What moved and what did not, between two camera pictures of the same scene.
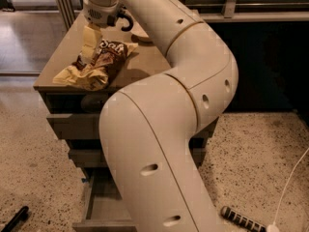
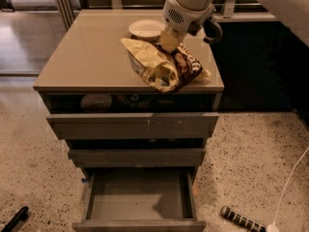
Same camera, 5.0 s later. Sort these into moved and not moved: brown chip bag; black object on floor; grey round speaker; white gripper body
Moved: white gripper body; brown chip bag
Not moved: grey round speaker; black object on floor
